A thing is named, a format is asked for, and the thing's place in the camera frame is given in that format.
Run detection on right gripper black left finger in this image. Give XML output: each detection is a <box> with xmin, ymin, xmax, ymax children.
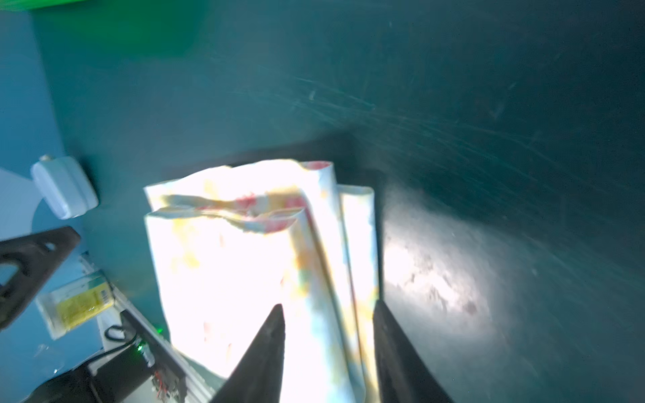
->
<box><xmin>211</xmin><ymin>304</ymin><xmax>286</xmax><ymax>403</ymax></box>

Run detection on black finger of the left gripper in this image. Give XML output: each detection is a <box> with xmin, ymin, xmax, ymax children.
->
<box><xmin>1</xmin><ymin>227</ymin><xmax>81</xmax><ymax>330</ymax></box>

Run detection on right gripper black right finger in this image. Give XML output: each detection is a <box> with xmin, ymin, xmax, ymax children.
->
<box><xmin>373</xmin><ymin>300</ymin><xmax>452</xmax><ymax>403</ymax></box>

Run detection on pastel floral skirt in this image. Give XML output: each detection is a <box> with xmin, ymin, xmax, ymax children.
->
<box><xmin>144</xmin><ymin>160</ymin><xmax>381</xmax><ymax>402</ymax></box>

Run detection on round clear jar green lid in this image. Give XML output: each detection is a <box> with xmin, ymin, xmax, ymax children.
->
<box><xmin>36</xmin><ymin>272</ymin><xmax>115</xmax><ymax>340</ymax></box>

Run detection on green plastic basket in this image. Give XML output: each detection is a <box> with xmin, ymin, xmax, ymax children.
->
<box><xmin>0</xmin><ymin>0</ymin><xmax>83</xmax><ymax>12</ymax></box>

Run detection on aluminium rail base frame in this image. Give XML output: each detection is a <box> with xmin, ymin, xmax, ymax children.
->
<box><xmin>110</xmin><ymin>285</ymin><xmax>216</xmax><ymax>402</ymax></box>

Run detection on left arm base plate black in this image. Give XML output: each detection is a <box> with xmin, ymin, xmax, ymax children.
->
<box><xmin>25</xmin><ymin>346</ymin><xmax>164</xmax><ymax>402</ymax></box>

